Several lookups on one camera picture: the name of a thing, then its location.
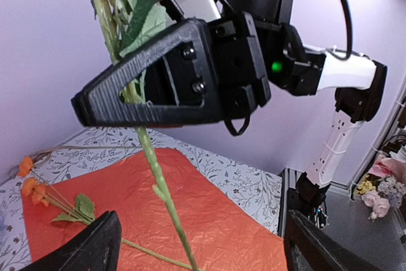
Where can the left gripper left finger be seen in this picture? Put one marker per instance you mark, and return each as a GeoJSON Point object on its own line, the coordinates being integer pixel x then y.
{"type": "Point", "coordinates": [95, 248]}

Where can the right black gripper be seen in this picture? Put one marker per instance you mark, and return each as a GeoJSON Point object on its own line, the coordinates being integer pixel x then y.
{"type": "Point", "coordinates": [195, 72]}

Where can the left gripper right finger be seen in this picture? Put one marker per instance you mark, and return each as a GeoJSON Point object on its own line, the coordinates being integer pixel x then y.
{"type": "Point", "coordinates": [318, 249]}

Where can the orange fake flower stem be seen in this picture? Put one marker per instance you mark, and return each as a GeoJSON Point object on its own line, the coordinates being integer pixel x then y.
{"type": "Point", "coordinates": [47, 195]}

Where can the orange wrapping paper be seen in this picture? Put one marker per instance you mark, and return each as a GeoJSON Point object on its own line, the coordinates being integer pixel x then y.
{"type": "Point", "coordinates": [222, 236]}

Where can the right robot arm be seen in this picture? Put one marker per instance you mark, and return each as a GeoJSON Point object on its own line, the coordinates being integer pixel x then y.
{"type": "Point", "coordinates": [359, 84]}

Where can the background flower bouquet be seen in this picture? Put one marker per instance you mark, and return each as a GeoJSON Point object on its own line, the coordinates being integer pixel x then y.
{"type": "Point", "coordinates": [383, 187]}

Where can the floral patterned tablecloth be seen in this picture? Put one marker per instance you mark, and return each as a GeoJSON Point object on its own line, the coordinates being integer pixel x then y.
{"type": "Point", "coordinates": [256, 192]}

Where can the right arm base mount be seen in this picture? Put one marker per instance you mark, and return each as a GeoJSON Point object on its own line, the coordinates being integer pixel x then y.
{"type": "Point", "coordinates": [309, 199]}

